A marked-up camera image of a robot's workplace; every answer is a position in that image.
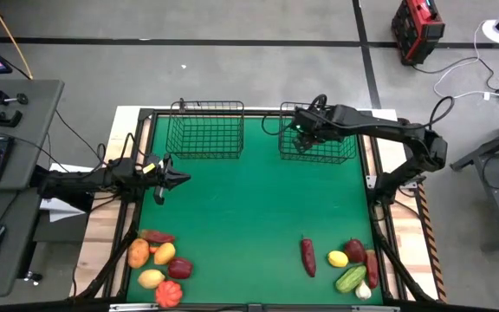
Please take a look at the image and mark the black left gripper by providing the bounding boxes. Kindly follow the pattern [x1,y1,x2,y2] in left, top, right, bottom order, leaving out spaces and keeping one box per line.
[141,152,191,205]

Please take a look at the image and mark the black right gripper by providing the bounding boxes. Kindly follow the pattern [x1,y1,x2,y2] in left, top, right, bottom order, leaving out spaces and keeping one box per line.
[291,106,346,153]

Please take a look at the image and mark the black wire basket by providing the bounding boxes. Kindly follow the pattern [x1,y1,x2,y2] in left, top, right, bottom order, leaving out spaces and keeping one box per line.
[277,101,358,165]
[165,100,246,160]

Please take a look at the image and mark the reddish brown sweet potato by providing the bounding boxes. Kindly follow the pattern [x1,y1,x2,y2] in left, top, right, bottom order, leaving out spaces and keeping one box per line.
[139,229,177,244]

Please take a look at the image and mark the orange yellow mango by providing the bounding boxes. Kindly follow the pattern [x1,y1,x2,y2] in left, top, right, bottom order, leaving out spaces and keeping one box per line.
[152,242,177,266]

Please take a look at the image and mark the red bell pepper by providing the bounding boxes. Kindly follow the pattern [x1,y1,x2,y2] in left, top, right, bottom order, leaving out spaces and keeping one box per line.
[167,257,194,280]

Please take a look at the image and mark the dull yellow lemon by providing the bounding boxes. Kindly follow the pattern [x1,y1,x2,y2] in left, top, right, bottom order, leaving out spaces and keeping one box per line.
[137,269,166,290]

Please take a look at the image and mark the long dark red vegetable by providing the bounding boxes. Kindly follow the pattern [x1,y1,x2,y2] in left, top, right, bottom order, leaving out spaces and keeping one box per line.
[300,237,318,278]

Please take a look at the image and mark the orange pumpkin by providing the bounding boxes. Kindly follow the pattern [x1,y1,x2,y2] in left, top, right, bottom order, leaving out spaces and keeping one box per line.
[154,280,185,309]

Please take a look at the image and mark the dark red round fruit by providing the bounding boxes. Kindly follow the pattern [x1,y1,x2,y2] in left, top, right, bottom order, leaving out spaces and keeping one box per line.
[344,237,367,264]

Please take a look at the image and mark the bright yellow lemon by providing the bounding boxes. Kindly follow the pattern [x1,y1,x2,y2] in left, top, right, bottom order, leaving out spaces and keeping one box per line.
[327,250,350,269]

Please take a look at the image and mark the red chili pepper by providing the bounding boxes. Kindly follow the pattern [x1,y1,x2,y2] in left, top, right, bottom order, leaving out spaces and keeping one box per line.
[364,249,380,290]

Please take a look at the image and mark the green cucumber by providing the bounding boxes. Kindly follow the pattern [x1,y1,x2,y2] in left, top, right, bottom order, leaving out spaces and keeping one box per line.
[334,264,368,295]

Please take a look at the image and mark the white garlic bulb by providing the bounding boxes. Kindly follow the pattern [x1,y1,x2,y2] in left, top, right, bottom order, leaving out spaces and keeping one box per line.
[354,280,373,302]

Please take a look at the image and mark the green table mat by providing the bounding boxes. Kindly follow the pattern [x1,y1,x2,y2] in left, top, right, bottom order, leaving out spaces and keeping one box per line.
[126,115,384,304]

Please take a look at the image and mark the white papers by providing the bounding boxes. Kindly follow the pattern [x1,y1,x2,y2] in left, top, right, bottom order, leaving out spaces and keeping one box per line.
[39,162,97,224]

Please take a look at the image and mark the grey desk top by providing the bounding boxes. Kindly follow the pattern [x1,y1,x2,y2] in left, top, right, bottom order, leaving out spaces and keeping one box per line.
[0,79,66,192]
[0,187,46,298]

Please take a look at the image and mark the red black power box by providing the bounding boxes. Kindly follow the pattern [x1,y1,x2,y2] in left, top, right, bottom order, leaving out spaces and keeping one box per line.
[390,0,446,67]

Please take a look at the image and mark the black orange striped strip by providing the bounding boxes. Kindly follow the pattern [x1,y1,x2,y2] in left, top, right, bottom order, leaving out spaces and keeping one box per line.
[416,184,448,302]

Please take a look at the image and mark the black floor cable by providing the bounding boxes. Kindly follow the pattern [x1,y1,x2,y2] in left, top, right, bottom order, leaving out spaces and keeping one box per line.
[410,55,499,96]

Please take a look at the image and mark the white floor cable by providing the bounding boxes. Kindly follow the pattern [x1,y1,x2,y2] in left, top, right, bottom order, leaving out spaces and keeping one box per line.
[432,21,499,101]

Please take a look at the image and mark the yellow hanging cord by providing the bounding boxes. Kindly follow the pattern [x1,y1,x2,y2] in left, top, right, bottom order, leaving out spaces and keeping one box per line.
[0,0,34,81]

